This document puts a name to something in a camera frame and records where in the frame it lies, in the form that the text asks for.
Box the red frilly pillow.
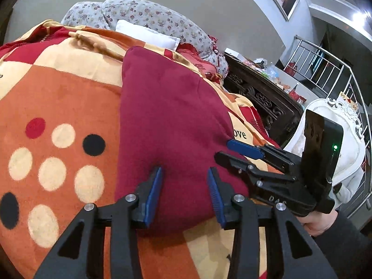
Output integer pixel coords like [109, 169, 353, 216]
[177, 43, 223, 82]

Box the person's right forearm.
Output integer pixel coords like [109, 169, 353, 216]
[312, 209, 372, 279]

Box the metal stair railing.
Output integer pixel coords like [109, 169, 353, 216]
[280, 35, 372, 218]

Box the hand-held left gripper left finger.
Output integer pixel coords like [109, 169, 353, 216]
[33, 166, 163, 279]

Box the floral grey rolled quilt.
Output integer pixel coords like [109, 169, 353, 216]
[102, 0, 230, 79]

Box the person's right hand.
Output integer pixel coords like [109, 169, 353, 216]
[302, 209, 339, 237]

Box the floral grey pillow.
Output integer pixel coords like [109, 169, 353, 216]
[61, 1, 109, 30]

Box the dark red garment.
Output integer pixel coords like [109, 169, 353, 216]
[114, 46, 281, 234]

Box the pile of bags and snacks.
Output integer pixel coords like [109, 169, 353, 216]
[244, 58, 309, 105]

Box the white pillow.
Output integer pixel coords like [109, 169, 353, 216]
[115, 20, 181, 50]

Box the white ornate chair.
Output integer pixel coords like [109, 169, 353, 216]
[283, 98, 367, 205]

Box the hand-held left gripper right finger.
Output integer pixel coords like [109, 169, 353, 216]
[206, 167, 339, 279]

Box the white flat box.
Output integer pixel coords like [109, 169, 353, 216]
[225, 48, 246, 60]

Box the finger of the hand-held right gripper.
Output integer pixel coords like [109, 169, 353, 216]
[214, 151, 291, 186]
[227, 139, 301, 175]

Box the orange red patterned blanket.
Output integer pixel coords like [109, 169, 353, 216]
[0, 20, 282, 279]

